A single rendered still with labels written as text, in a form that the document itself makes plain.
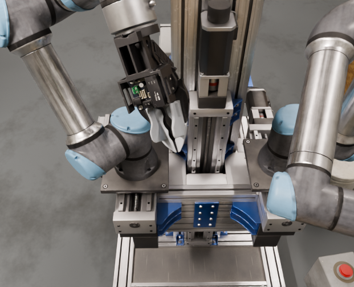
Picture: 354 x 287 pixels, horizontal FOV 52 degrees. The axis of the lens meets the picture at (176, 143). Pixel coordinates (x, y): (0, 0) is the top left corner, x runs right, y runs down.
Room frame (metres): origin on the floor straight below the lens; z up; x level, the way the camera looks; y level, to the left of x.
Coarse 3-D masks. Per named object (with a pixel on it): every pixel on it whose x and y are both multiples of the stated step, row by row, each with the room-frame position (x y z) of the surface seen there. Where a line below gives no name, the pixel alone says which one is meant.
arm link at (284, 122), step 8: (296, 104) 0.83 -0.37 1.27; (280, 112) 0.80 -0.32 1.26; (288, 112) 0.79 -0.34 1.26; (296, 112) 0.79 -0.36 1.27; (272, 120) 0.81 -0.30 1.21; (280, 120) 0.77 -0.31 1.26; (288, 120) 0.76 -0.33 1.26; (272, 128) 0.78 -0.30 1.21; (280, 128) 0.75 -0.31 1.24; (288, 128) 0.73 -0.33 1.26; (272, 136) 0.77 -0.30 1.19; (280, 136) 0.74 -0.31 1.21; (288, 136) 0.73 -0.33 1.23; (272, 144) 0.76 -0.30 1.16; (280, 144) 0.74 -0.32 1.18; (288, 144) 0.73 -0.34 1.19; (280, 152) 0.73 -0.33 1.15; (288, 152) 0.73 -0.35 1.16
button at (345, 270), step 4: (344, 264) 0.46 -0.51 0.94; (340, 268) 0.45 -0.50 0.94; (344, 268) 0.44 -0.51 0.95; (348, 268) 0.44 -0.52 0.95; (340, 272) 0.43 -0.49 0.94; (344, 272) 0.43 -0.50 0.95; (348, 272) 0.43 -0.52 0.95; (352, 272) 0.43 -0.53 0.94; (344, 276) 0.42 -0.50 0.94; (348, 276) 0.42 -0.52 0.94
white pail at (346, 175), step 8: (336, 160) 1.34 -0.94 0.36; (336, 168) 1.28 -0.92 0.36; (344, 168) 1.28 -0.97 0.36; (352, 168) 1.28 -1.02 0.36; (336, 176) 1.22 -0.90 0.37; (344, 176) 1.22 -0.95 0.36; (352, 176) 1.22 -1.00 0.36; (336, 184) 1.21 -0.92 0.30; (344, 184) 1.20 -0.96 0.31; (352, 184) 1.21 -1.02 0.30
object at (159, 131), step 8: (152, 112) 0.44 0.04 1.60; (160, 112) 0.44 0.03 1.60; (152, 120) 0.42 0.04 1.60; (160, 120) 0.44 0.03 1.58; (152, 128) 0.41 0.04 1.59; (160, 128) 0.43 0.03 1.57; (168, 128) 0.43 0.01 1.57; (152, 136) 0.39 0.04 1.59; (160, 136) 0.41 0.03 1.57; (168, 136) 0.42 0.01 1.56; (168, 144) 0.41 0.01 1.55; (176, 152) 0.41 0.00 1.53
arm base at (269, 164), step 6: (264, 150) 0.78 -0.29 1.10; (270, 150) 0.76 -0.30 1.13; (258, 156) 0.79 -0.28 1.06; (264, 156) 0.77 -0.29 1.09; (270, 156) 0.75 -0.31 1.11; (276, 156) 0.74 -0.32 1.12; (282, 156) 0.73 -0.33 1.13; (258, 162) 0.77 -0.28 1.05; (264, 162) 0.75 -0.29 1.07; (270, 162) 0.74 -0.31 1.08; (276, 162) 0.73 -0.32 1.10; (282, 162) 0.72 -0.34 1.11; (264, 168) 0.74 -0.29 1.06; (270, 168) 0.74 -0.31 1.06; (276, 168) 0.72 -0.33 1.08; (282, 168) 0.72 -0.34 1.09; (270, 174) 0.72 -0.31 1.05
